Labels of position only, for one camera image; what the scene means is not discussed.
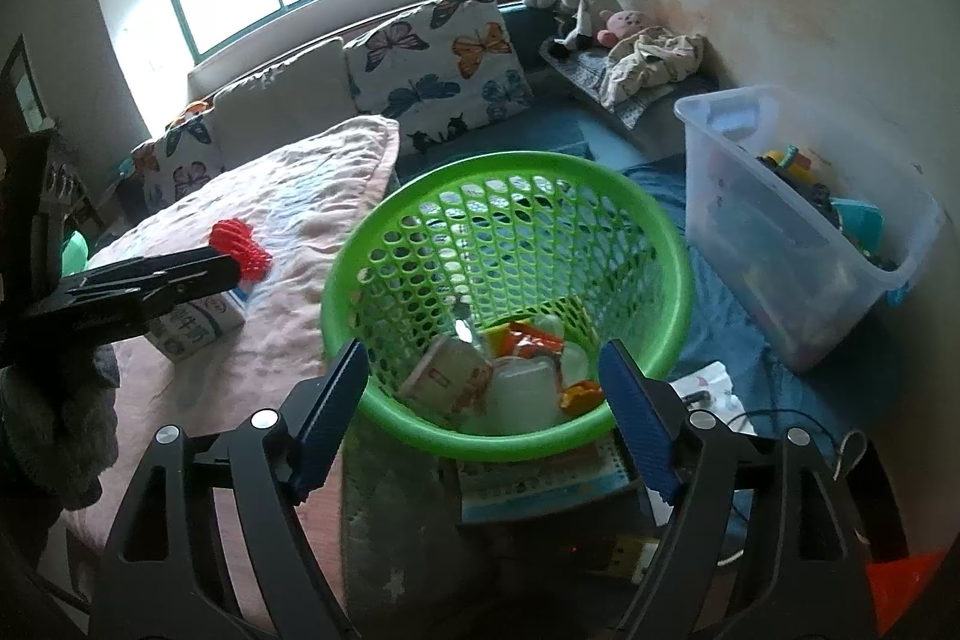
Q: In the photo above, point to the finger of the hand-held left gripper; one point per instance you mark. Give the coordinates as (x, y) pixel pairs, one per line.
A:
(135, 310)
(150, 265)

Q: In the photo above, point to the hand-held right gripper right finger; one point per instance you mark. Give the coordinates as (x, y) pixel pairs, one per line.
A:
(637, 415)

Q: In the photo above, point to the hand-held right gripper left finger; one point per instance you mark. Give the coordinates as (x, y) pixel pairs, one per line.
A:
(330, 415)

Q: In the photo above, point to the white milk carton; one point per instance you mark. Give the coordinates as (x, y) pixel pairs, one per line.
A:
(195, 329)

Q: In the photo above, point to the clear plastic cup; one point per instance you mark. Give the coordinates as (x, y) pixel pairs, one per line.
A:
(577, 359)

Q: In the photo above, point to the red foam fruit net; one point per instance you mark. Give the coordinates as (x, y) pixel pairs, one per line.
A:
(240, 242)

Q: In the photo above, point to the clear jelly cup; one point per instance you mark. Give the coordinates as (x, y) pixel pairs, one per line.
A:
(525, 396)

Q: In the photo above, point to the orange snack wrapper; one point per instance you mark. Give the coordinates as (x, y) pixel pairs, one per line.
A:
(525, 340)

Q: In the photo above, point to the silver foil bag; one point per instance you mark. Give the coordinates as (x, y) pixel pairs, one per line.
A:
(465, 321)

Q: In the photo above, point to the green plastic basket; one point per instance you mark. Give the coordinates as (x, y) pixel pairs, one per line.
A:
(525, 220)

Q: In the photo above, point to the white paper packet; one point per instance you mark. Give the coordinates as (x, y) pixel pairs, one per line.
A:
(705, 385)

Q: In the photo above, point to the green plastic container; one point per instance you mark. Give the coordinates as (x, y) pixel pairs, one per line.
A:
(75, 254)

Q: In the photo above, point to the small butterfly pillow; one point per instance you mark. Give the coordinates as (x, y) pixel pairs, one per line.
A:
(184, 160)

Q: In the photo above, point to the children's book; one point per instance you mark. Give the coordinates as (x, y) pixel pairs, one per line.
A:
(540, 482)

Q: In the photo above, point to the grey star-print cloth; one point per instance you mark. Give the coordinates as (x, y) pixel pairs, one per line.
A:
(405, 520)

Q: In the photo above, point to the small yellow box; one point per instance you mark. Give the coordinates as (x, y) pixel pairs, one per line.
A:
(634, 557)

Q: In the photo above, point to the dark wooden shelf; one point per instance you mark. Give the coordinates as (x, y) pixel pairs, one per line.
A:
(30, 175)

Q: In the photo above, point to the orange toy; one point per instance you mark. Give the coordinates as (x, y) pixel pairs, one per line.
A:
(187, 114)

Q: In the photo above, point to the pink blanket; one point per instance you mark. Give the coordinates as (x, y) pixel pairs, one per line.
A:
(300, 197)

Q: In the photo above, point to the grey cushion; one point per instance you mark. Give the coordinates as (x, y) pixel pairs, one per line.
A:
(285, 85)

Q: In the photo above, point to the clear storage bin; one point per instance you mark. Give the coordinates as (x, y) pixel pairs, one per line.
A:
(750, 220)

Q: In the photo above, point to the pile of toys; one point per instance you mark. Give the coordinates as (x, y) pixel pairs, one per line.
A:
(810, 183)

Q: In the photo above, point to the blue sofa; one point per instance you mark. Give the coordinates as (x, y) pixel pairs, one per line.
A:
(570, 123)

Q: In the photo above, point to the orange plastic stool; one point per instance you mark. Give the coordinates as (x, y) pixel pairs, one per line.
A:
(900, 587)

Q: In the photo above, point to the dark knit mat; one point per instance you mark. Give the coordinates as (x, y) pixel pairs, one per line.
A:
(592, 78)

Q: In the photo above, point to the large butterfly pillow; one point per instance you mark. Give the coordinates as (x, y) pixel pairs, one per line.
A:
(435, 70)

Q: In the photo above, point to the patterned crumpled clothes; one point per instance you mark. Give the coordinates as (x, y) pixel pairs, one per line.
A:
(652, 63)

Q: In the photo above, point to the pink plush toy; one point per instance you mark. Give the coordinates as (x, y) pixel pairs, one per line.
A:
(622, 27)

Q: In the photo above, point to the cow plush toy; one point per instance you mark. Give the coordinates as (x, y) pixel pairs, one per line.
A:
(581, 3)

